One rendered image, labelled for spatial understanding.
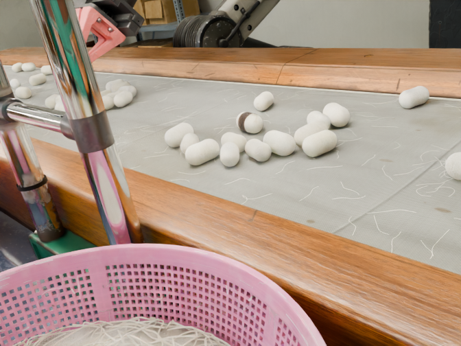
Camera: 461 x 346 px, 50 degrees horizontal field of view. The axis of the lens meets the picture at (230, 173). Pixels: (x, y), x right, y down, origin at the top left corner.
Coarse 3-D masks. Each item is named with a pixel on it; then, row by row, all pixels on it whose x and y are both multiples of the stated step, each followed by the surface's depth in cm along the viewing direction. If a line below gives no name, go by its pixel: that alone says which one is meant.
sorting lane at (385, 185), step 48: (48, 96) 91; (144, 96) 78; (192, 96) 72; (240, 96) 68; (288, 96) 64; (336, 96) 60; (384, 96) 57; (144, 144) 57; (336, 144) 47; (384, 144) 45; (432, 144) 43; (240, 192) 41; (288, 192) 40; (336, 192) 38; (384, 192) 37; (432, 192) 36; (384, 240) 31; (432, 240) 31
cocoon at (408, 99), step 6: (408, 90) 51; (414, 90) 51; (420, 90) 51; (426, 90) 51; (402, 96) 51; (408, 96) 51; (414, 96) 51; (420, 96) 51; (426, 96) 51; (402, 102) 51; (408, 102) 51; (414, 102) 51; (420, 102) 51
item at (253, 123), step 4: (248, 116) 53; (252, 116) 52; (256, 116) 53; (236, 120) 54; (248, 120) 52; (252, 120) 52; (256, 120) 52; (260, 120) 52; (244, 124) 53; (248, 124) 52; (252, 124) 52; (256, 124) 52; (260, 124) 52; (248, 128) 53; (252, 128) 52; (256, 128) 52; (260, 128) 53; (252, 132) 53; (256, 132) 53
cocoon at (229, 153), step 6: (228, 144) 47; (234, 144) 47; (222, 150) 46; (228, 150) 46; (234, 150) 46; (222, 156) 46; (228, 156) 45; (234, 156) 46; (222, 162) 46; (228, 162) 46; (234, 162) 46
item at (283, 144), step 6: (270, 132) 47; (276, 132) 46; (282, 132) 46; (264, 138) 47; (270, 138) 46; (276, 138) 46; (282, 138) 45; (288, 138) 45; (270, 144) 46; (276, 144) 45; (282, 144) 45; (288, 144) 45; (294, 144) 46; (276, 150) 46; (282, 150) 45; (288, 150) 45
